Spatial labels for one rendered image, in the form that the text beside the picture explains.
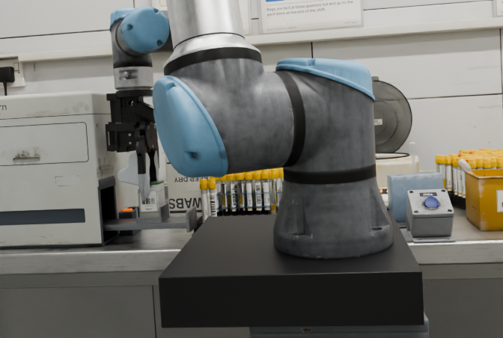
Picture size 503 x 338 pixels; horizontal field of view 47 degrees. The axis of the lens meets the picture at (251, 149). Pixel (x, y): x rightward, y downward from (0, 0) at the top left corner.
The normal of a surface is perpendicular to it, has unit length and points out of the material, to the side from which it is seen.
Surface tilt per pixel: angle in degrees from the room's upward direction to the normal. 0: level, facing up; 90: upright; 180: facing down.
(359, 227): 76
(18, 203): 90
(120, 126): 90
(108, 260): 90
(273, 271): 4
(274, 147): 123
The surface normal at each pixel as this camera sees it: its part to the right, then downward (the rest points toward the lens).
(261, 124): 0.38, 0.07
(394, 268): -0.07, -0.99
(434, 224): -0.07, 0.55
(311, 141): 0.37, 0.50
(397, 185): -0.01, 0.05
